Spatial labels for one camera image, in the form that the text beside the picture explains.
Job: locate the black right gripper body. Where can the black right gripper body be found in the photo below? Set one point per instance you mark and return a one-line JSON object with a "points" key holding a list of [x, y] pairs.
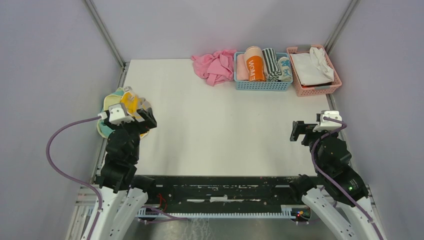
{"points": [[310, 137]]}

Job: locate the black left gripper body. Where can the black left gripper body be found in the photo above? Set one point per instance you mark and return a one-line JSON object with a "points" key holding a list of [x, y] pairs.
{"points": [[135, 128]]}

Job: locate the yellow grey patterned towel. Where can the yellow grey patterned towel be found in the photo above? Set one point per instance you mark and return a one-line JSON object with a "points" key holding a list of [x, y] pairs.
{"points": [[136, 106]]}

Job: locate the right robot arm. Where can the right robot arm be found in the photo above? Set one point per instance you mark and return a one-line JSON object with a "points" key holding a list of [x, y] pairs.
{"points": [[351, 216]]}

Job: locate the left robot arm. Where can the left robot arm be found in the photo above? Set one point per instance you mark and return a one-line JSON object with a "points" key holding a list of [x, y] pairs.
{"points": [[120, 192]]}

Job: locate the pale yellow teal towel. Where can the pale yellow teal towel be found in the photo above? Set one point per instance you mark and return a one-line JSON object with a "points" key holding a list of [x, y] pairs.
{"points": [[109, 100]]}

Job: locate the pink plastic basket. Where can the pink plastic basket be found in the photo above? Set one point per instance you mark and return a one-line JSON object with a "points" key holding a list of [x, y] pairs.
{"points": [[322, 89]]}

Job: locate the black white striped rolled towel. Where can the black white striped rolled towel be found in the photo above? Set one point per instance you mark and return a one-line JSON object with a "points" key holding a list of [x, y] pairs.
{"points": [[274, 73]]}

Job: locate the white folded cloth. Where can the white folded cloth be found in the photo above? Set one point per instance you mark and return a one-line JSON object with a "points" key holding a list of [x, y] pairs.
{"points": [[312, 67]]}

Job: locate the white teal rolled towel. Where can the white teal rolled towel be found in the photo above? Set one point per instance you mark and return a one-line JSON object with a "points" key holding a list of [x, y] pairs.
{"points": [[285, 69]]}

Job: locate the blue plastic basket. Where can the blue plastic basket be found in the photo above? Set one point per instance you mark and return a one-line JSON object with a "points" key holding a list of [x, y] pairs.
{"points": [[246, 85]]}

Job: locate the pale pink rolled towel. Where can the pale pink rolled towel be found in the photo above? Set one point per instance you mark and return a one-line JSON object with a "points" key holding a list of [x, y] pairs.
{"points": [[242, 73]]}

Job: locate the orange rolled towel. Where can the orange rolled towel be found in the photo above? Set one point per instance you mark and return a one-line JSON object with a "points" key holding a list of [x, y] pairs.
{"points": [[253, 59]]}

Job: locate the crumpled pink towel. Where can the crumpled pink towel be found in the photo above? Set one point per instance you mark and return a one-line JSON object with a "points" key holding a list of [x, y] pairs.
{"points": [[215, 68]]}

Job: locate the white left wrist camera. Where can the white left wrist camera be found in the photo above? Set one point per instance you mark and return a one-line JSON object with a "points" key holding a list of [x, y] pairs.
{"points": [[116, 114]]}

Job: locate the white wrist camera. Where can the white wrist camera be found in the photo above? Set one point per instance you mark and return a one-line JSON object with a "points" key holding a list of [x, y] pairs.
{"points": [[328, 120], [116, 114]]}

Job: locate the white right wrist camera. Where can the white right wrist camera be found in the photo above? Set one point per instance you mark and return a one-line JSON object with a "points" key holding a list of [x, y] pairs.
{"points": [[328, 120]]}

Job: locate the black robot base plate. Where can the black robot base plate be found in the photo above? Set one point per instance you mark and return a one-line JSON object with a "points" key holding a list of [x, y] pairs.
{"points": [[218, 194]]}

